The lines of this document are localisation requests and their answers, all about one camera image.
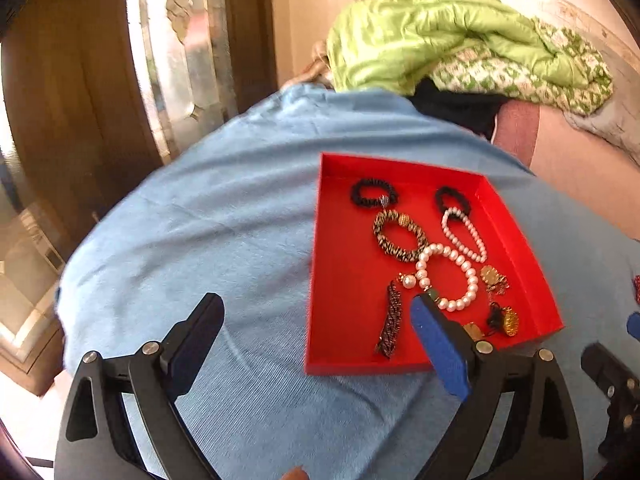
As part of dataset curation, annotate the gold filigree earring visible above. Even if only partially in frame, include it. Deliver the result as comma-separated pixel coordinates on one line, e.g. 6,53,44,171
487,301,521,338

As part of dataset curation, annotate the light blue cloth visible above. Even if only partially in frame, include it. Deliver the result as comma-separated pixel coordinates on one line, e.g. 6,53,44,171
57,82,640,480

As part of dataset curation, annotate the black cloth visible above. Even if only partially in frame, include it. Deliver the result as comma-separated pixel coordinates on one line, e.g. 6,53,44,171
407,80,511,141

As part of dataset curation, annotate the mirror panel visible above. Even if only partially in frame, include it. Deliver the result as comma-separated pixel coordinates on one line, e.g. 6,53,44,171
125,0,236,161

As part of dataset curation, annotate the pink bedsheet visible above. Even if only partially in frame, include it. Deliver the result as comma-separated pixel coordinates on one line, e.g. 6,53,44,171
492,100,640,241

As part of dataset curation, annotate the small black bracelet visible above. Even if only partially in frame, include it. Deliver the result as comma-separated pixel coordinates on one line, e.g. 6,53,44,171
435,186,473,216

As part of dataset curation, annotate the dark red beaded chain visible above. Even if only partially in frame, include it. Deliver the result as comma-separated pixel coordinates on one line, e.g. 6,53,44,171
374,280,403,360

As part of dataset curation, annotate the green patterned white quilt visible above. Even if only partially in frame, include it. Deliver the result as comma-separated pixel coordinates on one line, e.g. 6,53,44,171
430,15,615,117

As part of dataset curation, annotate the grey printed blanket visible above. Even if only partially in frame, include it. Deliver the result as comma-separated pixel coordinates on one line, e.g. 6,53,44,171
562,35,640,161

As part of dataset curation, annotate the beige cloth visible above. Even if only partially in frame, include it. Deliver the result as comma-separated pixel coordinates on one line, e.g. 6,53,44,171
295,40,335,86

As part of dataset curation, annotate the small white pearl bracelet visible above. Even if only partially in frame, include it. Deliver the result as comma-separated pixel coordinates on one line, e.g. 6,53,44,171
440,206,488,264

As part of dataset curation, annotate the large white pearl bracelet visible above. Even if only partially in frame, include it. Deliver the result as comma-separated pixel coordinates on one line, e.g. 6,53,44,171
415,243,481,313

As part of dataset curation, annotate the red jewelry box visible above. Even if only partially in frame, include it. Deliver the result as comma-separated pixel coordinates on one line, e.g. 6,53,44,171
305,152,566,377

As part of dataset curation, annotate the green satin quilt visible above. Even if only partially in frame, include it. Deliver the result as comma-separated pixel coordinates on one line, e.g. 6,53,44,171
325,0,576,98

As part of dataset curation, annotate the round gold pendant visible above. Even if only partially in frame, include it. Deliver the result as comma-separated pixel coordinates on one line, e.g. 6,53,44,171
480,265,511,296

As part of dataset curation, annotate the wooden wardrobe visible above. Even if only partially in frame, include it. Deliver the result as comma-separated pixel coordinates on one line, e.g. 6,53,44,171
0,0,278,396

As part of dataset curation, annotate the gold and black striped bracelet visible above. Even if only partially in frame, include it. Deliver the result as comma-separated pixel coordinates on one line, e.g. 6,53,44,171
372,210,429,263

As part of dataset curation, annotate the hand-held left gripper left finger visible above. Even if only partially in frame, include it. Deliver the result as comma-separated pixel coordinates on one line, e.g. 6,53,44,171
54,292,226,480

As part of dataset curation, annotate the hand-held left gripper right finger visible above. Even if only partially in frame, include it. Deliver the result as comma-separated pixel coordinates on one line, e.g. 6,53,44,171
410,294,585,480

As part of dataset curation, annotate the black bracelet with silver bead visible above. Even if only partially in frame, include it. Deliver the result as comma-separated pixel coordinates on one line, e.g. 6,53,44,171
350,178,398,209

